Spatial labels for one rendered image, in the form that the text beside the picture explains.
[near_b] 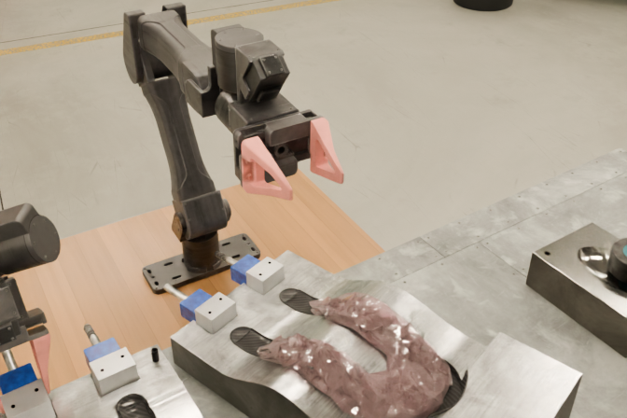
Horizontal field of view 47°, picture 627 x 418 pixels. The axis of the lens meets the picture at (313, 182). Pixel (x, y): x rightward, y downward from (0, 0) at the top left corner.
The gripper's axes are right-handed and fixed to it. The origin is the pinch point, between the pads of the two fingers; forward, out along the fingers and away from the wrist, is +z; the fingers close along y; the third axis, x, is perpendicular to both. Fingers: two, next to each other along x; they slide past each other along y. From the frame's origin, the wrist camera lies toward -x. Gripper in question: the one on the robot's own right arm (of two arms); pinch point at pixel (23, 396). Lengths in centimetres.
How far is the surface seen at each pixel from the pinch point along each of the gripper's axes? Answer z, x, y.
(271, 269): -0.7, 9.3, 39.1
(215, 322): 2.6, 5.7, 27.0
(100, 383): 2.1, -1.1, 8.6
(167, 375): 4.8, -1.1, 16.7
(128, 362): 1.2, -0.7, 12.6
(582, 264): 15, -9, 84
